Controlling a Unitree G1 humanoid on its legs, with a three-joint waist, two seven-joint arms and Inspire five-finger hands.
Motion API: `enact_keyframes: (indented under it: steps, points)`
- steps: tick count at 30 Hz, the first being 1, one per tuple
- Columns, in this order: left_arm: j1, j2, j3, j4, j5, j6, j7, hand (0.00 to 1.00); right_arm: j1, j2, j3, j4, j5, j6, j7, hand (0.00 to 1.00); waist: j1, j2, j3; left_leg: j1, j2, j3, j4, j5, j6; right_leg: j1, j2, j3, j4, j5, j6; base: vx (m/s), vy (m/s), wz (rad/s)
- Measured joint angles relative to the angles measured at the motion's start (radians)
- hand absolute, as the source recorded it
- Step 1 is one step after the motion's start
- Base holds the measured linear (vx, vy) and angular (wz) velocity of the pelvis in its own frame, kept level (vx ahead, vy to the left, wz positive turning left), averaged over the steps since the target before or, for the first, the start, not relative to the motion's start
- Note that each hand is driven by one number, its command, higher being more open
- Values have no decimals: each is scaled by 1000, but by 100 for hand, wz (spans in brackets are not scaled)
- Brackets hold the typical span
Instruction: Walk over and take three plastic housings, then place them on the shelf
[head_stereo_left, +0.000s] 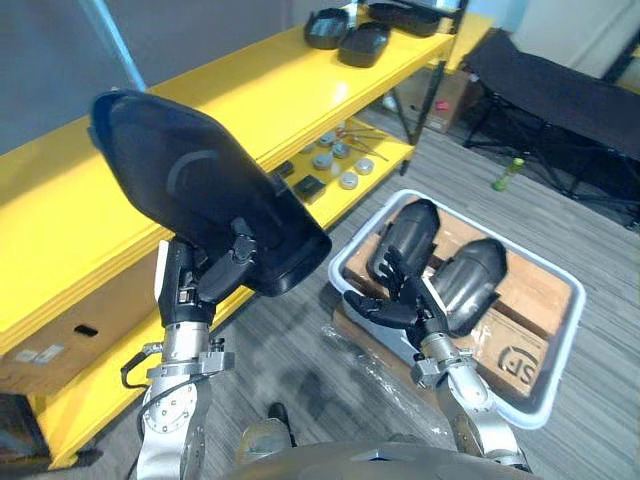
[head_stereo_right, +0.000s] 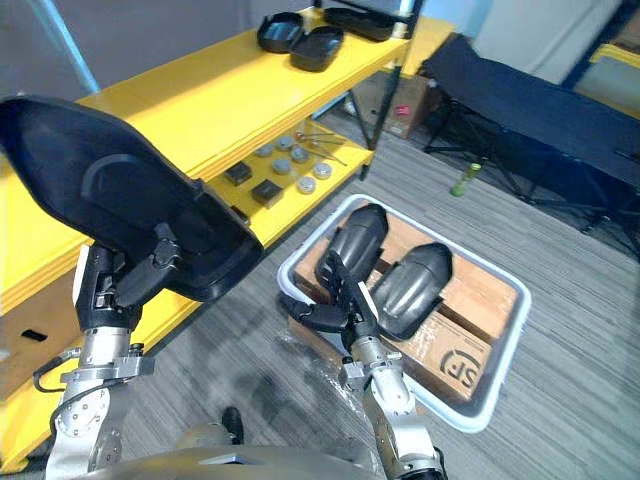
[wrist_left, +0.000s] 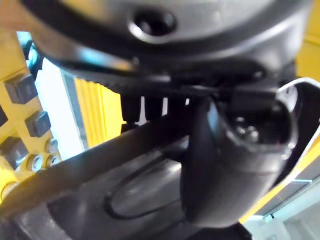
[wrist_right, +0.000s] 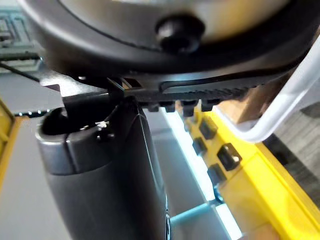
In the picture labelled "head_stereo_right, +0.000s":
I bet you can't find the yellow storage bin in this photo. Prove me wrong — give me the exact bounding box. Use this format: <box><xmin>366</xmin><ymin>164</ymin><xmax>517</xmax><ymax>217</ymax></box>
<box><xmin>573</xmin><ymin>43</ymin><xmax>640</xmax><ymax>120</ymax></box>

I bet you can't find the yellow shelf rack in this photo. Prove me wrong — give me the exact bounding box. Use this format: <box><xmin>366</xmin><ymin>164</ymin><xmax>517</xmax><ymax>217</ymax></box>
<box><xmin>0</xmin><ymin>0</ymin><xmax>455</xmax><ymax>474</ymax></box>

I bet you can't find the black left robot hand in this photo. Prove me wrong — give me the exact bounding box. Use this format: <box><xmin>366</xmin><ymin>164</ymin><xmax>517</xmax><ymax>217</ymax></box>
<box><xmin>72</xmin><ymin>223</ymin><xmax>185</xmax><ymax>332</ymax></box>

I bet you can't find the cardboard box with SF print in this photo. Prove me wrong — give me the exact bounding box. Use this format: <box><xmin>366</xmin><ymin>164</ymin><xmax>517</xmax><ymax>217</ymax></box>
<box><xmin>288</xmin><ymin>249</ymin><xmax>495</xmax><ymax>404</ymax></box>

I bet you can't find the white plastic bin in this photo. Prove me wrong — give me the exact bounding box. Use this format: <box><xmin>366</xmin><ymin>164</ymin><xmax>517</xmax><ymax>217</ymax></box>
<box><xmin>277</xmin><ymin>193</ymin><xmax>532</xmax><ymax>435</ymax></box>

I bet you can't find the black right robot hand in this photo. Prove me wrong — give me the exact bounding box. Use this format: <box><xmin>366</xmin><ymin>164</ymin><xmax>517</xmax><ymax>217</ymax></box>
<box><xmin>277</xmin><ymin>249</ymin><xmax>382</xmax><ymax>347</ymax></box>

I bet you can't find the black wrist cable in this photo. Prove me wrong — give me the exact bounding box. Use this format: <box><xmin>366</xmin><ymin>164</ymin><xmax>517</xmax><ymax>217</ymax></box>
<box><xmin>31</xmin><ymin>348</ymin><xmax>84</xmax><ymax>396</ymax></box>

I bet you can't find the silver robot torso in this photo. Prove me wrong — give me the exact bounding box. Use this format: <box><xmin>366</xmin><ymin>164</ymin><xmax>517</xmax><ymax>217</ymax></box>
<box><xmin>88</xmin><ymin>423</ymin><xmax>382</xmax><ymax>480</ymax></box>

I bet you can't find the red-handled thin tool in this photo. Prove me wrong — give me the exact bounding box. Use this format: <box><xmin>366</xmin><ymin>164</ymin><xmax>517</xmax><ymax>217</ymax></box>
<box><xmin>294</xmin><ymin>128</ymin><xmax>346</xmax><ymax>147</ymax></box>

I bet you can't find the black square block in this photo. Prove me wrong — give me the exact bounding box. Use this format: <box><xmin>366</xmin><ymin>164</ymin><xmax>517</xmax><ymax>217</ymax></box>
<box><xmin>250</xmin><ymin>180</ymin><xmax>282</xmax><ymax>209</ymax></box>
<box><xmin>223</xmin><ymin>161</ymin><xmax>254</xmax><ymax>188</ymax></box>

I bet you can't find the dark robot foot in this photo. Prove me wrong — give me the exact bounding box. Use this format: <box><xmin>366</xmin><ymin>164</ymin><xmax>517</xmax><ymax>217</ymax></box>
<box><xmin>221</xmin><ymin>406</ymin><xmax>245</xmax><ymax>445</ymax></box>

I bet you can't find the black folding cot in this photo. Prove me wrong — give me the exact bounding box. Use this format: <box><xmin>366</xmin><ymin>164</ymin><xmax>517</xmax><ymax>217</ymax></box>
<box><xmin>418</xmin><ymin>32</ymin><xmax>640</xmax><ymax>247</ymax></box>

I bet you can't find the large brown cardboard box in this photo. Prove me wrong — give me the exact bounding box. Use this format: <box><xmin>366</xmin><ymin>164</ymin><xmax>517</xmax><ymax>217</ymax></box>
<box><xmin>0</xmin><ymin>272</ymin><xmax>87</xmax><ymax>402</ymax></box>

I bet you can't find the brown cardboard box pink label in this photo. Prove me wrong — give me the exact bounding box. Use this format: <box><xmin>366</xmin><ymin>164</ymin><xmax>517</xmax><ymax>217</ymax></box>
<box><xmin>355</xmin><ymin>73</ymin><xmax>437</xmax><ymax>140</ymax></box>

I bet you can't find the green bottle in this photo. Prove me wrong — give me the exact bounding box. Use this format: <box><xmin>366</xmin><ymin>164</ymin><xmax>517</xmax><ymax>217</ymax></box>
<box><xmin>450</xmin><ymin>162</ymin><xmax>483</xmax><ymax>198</ymax></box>

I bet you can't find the black plastic housing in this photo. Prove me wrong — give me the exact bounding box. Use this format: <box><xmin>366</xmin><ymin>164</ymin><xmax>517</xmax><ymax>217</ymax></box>
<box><xmin>371</xmin><ymin>242</ymin><xmax>454</xmax><ymax>342</ymax></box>
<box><xmin>323</xmin><ymin>6</ymin><xmax>397</xmax><ymax>43</ymax></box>
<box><xmin>0</xmin><ymin>94</ymin><xmax>265</xmax><ymax>304</ymax></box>
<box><xmin>314</xmin><ymin>203</ymin><xmax>390</xmax><ymax>301</ymax></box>
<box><xmin>289</xmin><ymin>25</ymin><xmax>346</xmax><ymax>73</ymax></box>
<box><xmin>256</xmin><ymin>11</ymin><xmax>306</xmax><ymax>54</ymax></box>

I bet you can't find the light blue pole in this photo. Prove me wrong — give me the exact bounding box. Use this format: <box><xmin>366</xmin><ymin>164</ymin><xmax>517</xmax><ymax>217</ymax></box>
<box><xmin>37</xmin><ymin>0</ymin><xmax>102</xmax><ymax>95</ymax></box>

